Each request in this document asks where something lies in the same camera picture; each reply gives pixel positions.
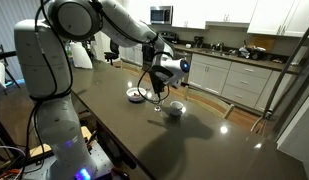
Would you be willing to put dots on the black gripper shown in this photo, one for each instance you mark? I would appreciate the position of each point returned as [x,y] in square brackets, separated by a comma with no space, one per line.
[157,75]

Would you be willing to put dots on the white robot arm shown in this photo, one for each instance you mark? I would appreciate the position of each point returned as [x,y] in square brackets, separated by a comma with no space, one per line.
[47,73]

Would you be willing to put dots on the clear glass cup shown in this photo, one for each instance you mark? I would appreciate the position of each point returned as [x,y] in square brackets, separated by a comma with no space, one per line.
[157,106]

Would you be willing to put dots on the white bowl with nuts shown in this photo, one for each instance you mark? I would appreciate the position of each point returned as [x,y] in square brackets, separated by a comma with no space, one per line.
[136,94]

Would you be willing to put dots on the wooden chair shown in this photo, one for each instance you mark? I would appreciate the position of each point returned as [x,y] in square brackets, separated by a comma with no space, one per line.
[209,102]

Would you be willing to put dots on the black stove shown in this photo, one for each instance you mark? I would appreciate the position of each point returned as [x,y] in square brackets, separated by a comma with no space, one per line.
[169,36]

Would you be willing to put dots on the black office chair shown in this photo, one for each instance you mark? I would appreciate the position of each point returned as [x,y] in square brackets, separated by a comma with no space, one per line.
[114,52]

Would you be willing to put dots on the black coffee maker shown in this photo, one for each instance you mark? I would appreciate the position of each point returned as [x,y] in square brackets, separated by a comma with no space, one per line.
[198,41]

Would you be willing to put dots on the kitchen sink faucet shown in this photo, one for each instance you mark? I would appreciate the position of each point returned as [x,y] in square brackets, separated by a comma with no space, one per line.
[220,46]

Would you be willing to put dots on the stainless steel microwave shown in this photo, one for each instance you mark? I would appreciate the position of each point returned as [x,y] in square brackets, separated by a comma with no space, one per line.
[161,14]

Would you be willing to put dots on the white lower kitchen cabinets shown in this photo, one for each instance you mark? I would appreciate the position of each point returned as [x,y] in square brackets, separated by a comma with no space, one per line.
[244,84]

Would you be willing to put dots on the white kitchen cabinets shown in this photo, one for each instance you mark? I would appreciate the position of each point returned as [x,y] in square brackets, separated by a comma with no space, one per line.
[244,84]
[269,17]

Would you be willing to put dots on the stainless steel refrigerator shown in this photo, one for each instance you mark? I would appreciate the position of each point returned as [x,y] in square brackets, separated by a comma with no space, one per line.
[274,121]

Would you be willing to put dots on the white upper kitchen cabinets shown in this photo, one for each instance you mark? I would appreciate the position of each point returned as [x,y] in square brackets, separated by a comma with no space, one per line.
[269,17]

